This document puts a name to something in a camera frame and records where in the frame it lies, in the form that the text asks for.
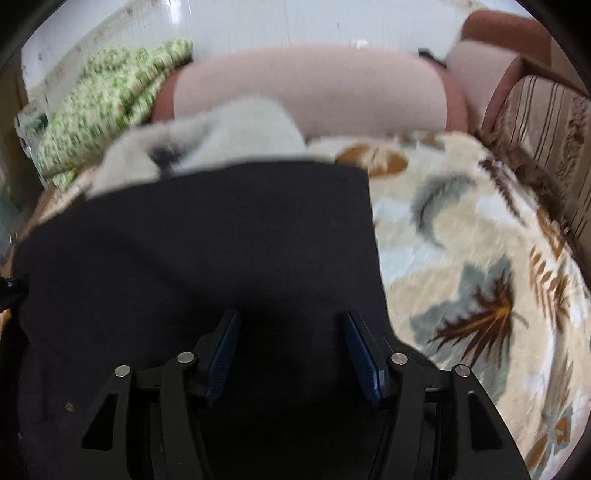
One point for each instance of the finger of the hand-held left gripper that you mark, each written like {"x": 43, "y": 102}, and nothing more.
{"x": 8, "y": 285}

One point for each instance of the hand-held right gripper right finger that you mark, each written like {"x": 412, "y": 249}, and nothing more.
{"x": 364, "y": 362}

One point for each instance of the black garment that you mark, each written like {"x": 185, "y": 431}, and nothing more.
{"x": 184, "y": 254}

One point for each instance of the brown pink corner sofa cushion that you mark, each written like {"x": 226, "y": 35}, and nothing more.
{"x": 489, "y": 64}

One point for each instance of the small black object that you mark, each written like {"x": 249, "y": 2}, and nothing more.
{"x": 430, "y": 56}

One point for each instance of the white fluffy cloth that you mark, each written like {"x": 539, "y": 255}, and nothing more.
{"x": 221, "y": 134}

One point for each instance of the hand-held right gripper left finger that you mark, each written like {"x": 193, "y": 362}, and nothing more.
{"x": 224, "y": 355}

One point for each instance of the green checkered blanket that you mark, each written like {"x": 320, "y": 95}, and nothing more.
{"x": 106, "y": 97}

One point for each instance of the striped floral sofa cushion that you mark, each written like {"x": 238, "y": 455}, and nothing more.
{"x": 545, "y": 124}

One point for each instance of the pink sofa backrest cushion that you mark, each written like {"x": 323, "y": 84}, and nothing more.
{"x": 323, "y": 87}

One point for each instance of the leaf printed plush blanket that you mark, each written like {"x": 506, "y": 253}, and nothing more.
{"x": 461, "y": 240}

